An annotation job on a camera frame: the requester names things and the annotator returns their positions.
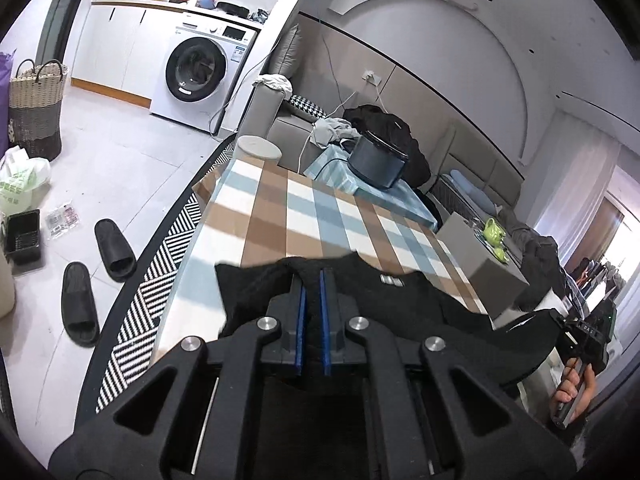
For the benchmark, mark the green cup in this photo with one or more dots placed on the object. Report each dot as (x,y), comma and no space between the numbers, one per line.
(500,254)

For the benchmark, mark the black rice cooker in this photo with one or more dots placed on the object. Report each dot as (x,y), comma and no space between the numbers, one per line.
(375,165)

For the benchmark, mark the white round stool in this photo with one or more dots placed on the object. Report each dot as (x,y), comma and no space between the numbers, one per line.
(257,147)

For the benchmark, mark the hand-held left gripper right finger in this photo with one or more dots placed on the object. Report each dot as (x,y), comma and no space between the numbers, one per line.
(326,330)

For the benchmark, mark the white washing machine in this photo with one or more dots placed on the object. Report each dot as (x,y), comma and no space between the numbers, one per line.
(200,70)

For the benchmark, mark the grey cushion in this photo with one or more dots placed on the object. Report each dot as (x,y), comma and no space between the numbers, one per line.
(285,55)

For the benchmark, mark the black plastic tray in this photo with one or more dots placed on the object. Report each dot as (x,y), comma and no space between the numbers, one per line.
(22,250)

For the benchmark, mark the black white striped rug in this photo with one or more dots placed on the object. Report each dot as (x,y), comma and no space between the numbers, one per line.
(150,310)

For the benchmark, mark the black knit sweater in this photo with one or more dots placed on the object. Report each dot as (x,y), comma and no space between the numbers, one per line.
(400,310)

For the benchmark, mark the person's right hand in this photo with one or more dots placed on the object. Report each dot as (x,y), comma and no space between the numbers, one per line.
(587,392)

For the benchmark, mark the brown wooden door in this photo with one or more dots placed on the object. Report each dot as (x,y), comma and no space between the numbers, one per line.
(611,225)

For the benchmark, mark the green teapot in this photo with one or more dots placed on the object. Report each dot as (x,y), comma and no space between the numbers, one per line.
(492,230)

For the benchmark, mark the checkered tablecloth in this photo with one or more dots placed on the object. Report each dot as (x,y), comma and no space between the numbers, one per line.
(300,210)

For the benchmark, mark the dark grey blanket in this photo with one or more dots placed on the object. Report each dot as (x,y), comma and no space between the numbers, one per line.
(540,255)

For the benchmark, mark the grey sofa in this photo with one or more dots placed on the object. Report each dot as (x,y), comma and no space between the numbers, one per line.
(290,135)

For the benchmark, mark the purple bag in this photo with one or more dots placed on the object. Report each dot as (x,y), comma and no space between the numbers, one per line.
(4,85)

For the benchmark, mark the light grey garment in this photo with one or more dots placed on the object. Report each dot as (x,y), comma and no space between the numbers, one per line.
(330,130)

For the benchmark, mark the houndstooth cushion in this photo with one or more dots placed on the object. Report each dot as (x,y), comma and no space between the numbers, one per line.
(305,105)

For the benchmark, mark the white green plastic bag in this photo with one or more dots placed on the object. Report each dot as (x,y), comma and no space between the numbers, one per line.
(22,180)

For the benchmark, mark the blue pillow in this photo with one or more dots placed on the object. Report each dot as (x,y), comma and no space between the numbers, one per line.
(470,187)

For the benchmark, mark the black flat pan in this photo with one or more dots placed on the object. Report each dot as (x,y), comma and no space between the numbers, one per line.
(232,8)

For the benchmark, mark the grey box table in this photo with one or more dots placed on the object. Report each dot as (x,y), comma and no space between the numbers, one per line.
(480,270)

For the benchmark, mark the white plastic container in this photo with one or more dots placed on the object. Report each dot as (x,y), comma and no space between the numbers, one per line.
(5,285)

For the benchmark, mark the woven laundry basket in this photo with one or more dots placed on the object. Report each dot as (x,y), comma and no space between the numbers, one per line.
(35,120)

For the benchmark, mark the white lower cabinets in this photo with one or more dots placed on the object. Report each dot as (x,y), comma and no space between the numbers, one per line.
(115,45)

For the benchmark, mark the black slipper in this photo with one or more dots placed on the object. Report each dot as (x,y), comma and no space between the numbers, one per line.
(112,245)
(77,305)

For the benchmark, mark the white sheer curtain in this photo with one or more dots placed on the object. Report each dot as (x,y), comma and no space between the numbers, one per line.
(580,185)

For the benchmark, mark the white cloth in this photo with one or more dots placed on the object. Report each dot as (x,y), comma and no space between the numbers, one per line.
(272,82)

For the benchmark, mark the black jacket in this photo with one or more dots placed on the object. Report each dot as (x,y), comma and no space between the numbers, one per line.
(390,125)

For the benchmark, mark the dark glass door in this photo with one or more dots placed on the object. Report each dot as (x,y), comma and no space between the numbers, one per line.
(60,15)

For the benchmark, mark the beige padded headboard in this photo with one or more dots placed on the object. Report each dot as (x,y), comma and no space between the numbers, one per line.
(480,175)

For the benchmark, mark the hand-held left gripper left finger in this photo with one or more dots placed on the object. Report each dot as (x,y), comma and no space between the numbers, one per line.
(300,330)

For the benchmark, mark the white wall socket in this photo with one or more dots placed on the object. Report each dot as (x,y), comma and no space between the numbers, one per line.
(372,78)

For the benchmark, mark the blue checked table cover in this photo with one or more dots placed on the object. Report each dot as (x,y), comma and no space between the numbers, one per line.
(400,200)

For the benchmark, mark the small printed wrappers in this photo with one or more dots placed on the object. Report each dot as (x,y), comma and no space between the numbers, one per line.
(62,220)

